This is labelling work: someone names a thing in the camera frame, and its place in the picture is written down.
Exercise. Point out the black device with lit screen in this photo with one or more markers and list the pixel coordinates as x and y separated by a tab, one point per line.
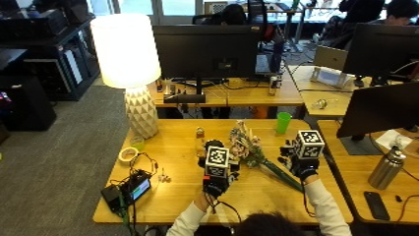
137	187

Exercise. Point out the steel water bottle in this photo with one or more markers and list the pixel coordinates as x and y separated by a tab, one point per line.
387	167

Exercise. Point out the white paper sheet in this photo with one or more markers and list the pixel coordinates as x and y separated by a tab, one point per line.
391	137

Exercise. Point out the silver laptop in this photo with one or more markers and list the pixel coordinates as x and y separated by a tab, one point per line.
330	58

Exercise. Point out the white marker cube glove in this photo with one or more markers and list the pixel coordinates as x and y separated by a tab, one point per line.
217	161
309	143

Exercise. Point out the white box device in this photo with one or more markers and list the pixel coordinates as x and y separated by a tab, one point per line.
329	77

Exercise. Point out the green plastic cup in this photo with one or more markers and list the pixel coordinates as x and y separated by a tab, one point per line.
284	123

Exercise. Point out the black computer monitor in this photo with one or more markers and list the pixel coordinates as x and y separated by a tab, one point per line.
381	49
205	50
378	109

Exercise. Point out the small black clip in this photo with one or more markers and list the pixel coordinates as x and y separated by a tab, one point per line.
398	198

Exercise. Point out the small drink can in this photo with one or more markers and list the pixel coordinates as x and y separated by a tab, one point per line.
274	85

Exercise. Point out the white marker cube left glove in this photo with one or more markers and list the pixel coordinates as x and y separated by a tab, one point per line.
217	161

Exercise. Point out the clear round object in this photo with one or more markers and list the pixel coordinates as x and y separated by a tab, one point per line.
321	104

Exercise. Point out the person's right hand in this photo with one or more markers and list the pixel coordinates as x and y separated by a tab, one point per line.
304	168

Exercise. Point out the white table lamp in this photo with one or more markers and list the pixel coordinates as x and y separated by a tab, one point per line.
127	55

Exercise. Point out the black smartphone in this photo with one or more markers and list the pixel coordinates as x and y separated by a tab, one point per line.
377	205

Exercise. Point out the black equipment case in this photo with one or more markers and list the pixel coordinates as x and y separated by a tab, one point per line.
24	101

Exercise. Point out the white marker cube right glove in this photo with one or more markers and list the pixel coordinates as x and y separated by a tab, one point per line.
309	143

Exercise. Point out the wooden desk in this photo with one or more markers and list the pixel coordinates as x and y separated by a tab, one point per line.
321	93
244	95
349	183

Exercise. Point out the small brown bottle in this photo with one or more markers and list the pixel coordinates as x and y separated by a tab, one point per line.
200	133

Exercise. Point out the person's left hand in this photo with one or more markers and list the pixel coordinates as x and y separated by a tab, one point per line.
215	186

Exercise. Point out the black shelf unit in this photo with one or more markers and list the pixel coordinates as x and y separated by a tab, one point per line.
56	55

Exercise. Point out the small clear glass cup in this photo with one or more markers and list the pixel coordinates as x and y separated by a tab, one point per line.
137	143

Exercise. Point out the flower bouquet with green stems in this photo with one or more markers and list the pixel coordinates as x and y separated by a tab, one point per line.
249	147

